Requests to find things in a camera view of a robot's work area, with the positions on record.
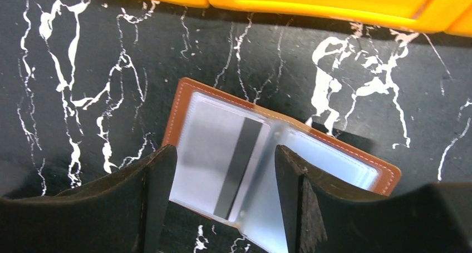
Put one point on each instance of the grey credit card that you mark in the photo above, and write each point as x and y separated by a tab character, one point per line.
218	151

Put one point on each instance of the yellow three-compartment bin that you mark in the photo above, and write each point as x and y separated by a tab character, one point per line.
449	16

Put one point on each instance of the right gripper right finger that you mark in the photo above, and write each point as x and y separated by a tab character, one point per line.
322	213

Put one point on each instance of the brown leather card holder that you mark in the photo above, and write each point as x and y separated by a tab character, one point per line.
260	218

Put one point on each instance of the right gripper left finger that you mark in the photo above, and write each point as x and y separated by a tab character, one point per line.
121	212

